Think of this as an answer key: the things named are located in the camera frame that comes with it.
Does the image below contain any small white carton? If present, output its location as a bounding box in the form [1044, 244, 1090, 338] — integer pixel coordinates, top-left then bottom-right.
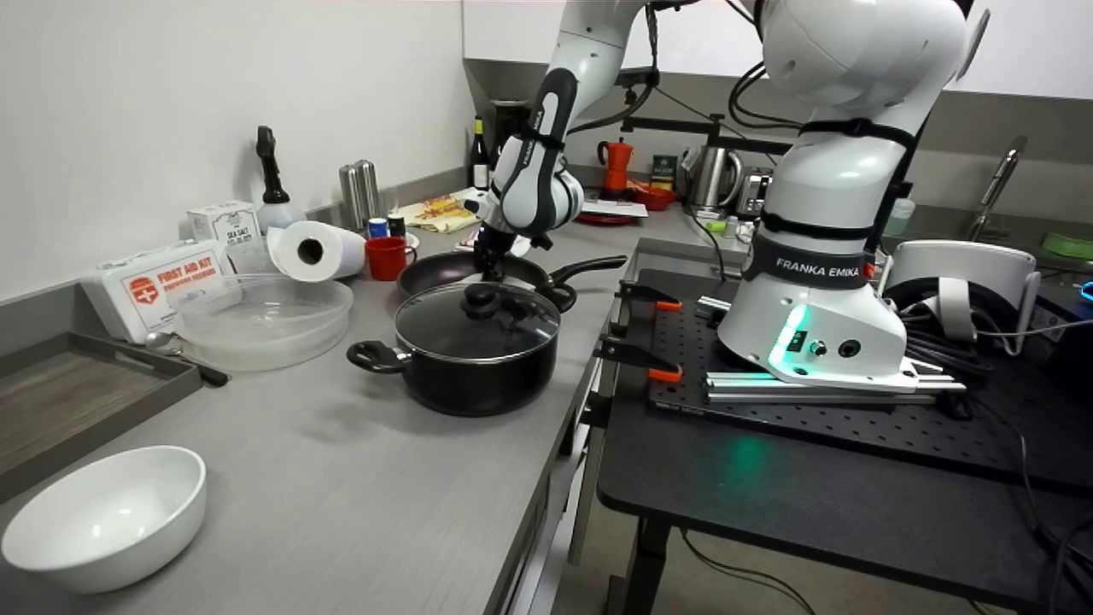
[181, 197, 268, 277]

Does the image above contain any black perforated table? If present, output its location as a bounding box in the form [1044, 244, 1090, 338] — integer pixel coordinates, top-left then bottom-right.
[594, 268, 1093, 615]

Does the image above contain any silver steel grinder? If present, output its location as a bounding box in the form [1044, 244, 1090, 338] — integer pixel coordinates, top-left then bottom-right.
[356, 157, 385, 225]
[335, 161, 370, 231]

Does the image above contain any white headset cable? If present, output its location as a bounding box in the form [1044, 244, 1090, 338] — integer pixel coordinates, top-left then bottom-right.
[1002, 316, 1093, 344]

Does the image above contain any red moka pot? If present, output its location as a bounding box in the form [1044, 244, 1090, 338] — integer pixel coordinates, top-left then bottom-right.
[594, 137, 634, 197]

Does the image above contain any green flat object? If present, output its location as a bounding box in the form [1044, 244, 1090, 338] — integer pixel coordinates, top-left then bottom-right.
[1037, 229, 1093, 272]

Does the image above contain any black floor cable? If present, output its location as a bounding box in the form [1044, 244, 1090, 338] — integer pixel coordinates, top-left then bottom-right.
[679, 526, 824, 615]

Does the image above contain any grey counter cabinet front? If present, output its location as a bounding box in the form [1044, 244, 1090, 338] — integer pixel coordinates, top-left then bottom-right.
[487, 338, 607, 615]

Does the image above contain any black frying pan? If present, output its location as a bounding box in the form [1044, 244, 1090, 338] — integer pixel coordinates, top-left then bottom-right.
[389, 250, 631, 318]

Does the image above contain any clear plastic bowl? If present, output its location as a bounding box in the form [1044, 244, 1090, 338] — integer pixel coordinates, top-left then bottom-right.
[167, 269, 358, 374]

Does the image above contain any black stereo camera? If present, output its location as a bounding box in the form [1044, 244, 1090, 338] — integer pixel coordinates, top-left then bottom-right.
[610, 64, 662, 92]

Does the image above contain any white ceramic bowl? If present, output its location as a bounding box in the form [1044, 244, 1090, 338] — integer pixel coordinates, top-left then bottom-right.
[0, 441, 213, 598]

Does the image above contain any red cup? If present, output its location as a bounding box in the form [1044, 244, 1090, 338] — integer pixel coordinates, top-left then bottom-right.
[363, 231, 409, 283]

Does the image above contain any white first aid box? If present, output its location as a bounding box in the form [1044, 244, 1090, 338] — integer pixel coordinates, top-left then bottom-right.
[78, 236, 246, 344]

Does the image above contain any silver aluminium rail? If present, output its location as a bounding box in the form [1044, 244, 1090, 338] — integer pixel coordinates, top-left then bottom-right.
[704, 359, 971, 409]

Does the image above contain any white paper towel roll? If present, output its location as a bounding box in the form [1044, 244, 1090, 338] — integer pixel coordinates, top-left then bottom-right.
[264, 214, 370, 283]

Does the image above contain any dark glass bottle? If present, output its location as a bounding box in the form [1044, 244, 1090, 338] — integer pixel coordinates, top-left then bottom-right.
[468, 117, 496, 190]

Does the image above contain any black cooking pot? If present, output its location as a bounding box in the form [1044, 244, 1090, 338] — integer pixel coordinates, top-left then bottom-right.
[341, 303, 563, 420]

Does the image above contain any silver metal lever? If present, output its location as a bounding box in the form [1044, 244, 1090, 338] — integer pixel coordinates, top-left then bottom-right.
[967, 132, 1030, 246]

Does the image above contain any white red flat tray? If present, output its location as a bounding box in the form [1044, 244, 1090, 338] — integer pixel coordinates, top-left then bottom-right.
[578, 197, 652, 229]

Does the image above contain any glass pot lid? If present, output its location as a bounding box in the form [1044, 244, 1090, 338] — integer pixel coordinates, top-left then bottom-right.
[392, 281, 563, 363]

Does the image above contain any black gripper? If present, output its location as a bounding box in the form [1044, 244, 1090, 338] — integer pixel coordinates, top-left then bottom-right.
[473, 220, 522, 286]

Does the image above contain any black orange bar clamp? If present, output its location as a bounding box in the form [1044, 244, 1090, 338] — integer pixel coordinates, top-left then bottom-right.
[614, 281, 691, 318]
[594, 334, 691, 391]

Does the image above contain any silver kettle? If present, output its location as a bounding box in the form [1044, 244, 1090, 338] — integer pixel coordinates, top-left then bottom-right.
[679, 141, 747, 214]

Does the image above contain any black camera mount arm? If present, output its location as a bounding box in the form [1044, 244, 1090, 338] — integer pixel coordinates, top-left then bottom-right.
[618, 83, 793, 157]

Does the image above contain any grey recessed tray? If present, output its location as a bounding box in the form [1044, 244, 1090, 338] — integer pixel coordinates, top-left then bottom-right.
[0, 328, 231, 506]

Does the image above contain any white VR headset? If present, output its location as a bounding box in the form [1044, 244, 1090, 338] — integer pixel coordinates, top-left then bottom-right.
[882, 236, 1044, 344]

